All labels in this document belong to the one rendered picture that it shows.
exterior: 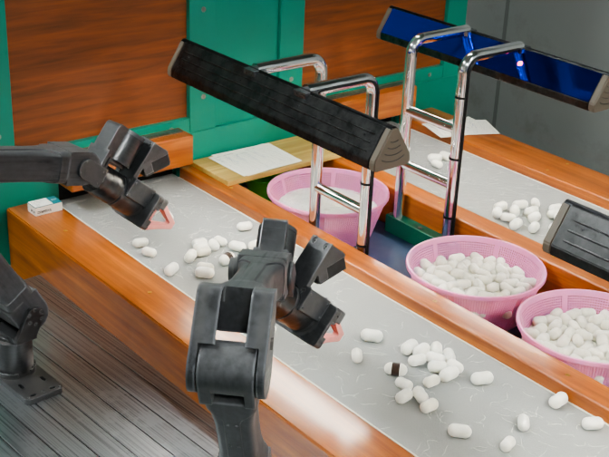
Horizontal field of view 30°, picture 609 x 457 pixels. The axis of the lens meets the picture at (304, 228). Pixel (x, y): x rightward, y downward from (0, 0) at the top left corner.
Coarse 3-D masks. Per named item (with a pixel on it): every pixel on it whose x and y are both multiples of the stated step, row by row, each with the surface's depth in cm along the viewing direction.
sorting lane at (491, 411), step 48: (192, 192) 250; (192, 240) 228; (240, 240) 229; (192, 288) 209; (336, 288) 211; (288, 336) 195; (384, 336) 196; (432, 336) 197; (336, 384) 181; (384, 384) 182; (528, 384) 184; (384, 432) 170; (432, 432) 170; (480, 432) 171; (528, 432) 171; (576, 432) 172
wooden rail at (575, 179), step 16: (432, 112) 299; (416, 128) 293; (464, 144) 280; (480, 144) 278; (496, 144) 279; (512, 144) 279; (496, 160) 273; (512, 160) 269; (528, 160) 269; (544, 160) 270; (560, 160) 270; (528, 176) 266; (544, 176) 262; (560, 176) 261; (576, 176) 262; (592, 176) 262; (608, 176) 262; (576, 192) 256; (592, 192) 253; (608, 192) 253; (608, 208) 250
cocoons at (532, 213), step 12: (432, 156) 272; (444, 156) 274; (504, 204) 247; (516, 204) 248; (552, 204) 247; (492, 216) 244; (504, 216) 241; (516, 216) 244; (528, 216) 242; (540, 216) 243; (552, 216) 244; (516, 228) 238; (528, 228) 237
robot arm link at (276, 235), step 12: (264, 228) 160; (276, 228) 159; (288, 228) 162; (264, 240) 159; (276, 240) 159; (288, 240) 161; (288, 252) 158; (228, 264) 152; (228, 276) 153; (288, 276) 151; (288, 288) 153
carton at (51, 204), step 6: (48, 198) 233; (54, 198) 233; (30, 204) 230; (36, 204) 230; (42, 204) 230; (48, 204) 230; (54, 204) 231; (60, 204) 232; (30, 210) 231; (36, 210) 229; (42, 210) 230; (48, 210) 231; (54, 210) 232; (36, 216) 229
